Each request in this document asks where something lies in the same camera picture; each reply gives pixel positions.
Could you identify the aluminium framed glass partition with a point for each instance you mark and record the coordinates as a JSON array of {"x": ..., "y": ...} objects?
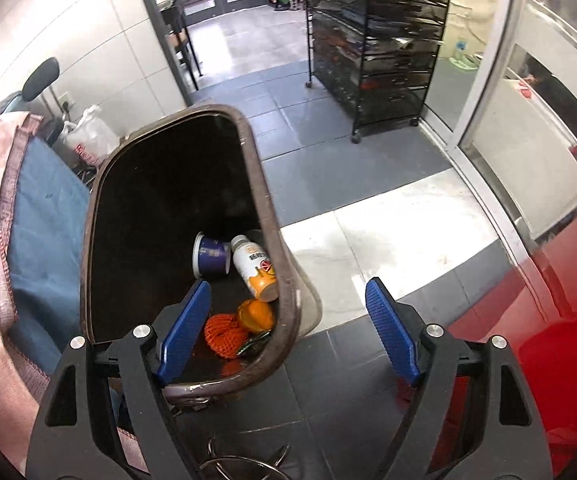
[{"x": 493, "y": 85}]

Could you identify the black metal table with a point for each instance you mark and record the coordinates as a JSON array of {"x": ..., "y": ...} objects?
[{"x": 174, "y": 12}]

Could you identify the orange foam fruit net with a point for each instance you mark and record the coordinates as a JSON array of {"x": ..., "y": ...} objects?
[{"x": 223, "y": 334}]

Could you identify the brown trash bin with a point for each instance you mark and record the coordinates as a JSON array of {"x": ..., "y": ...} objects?
[{"x": 168, "y": 185}]

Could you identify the purple yogurt cup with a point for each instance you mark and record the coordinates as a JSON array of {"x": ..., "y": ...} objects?
[{"x": 213, "y": 255}]

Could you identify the red glossy panel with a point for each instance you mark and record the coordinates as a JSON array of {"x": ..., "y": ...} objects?
[{"x": 518, "y": 335}]

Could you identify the black chair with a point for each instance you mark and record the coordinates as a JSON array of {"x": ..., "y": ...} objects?
[{"x": 41, "y": 77}]

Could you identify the white wall socket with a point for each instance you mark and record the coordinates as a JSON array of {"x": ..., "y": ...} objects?
[{"x": 67, "y": 101}]

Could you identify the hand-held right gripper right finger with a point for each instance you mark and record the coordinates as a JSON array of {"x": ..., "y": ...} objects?
[{"x": 391, "y": 330}]

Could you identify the white plastic bag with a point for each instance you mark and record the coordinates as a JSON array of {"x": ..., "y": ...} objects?
[{"x": 91, "y": 132}]

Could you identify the green floor tray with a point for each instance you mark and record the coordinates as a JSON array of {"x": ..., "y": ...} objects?
[{"x": 463, "y": 61}]

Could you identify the dark plastic wrapper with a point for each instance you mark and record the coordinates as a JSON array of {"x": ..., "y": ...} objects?
[{"x": 253, "y": 344}]

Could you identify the black drawer cart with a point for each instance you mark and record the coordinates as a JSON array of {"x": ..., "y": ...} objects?
[{"x": 378, "y": 35}]

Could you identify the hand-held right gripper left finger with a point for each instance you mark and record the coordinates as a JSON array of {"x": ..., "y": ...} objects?
[{"x": 186, "y": 330}]

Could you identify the white bottle with orange label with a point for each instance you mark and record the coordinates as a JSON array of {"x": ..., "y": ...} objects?
[{"x": 256, "y": 265}]

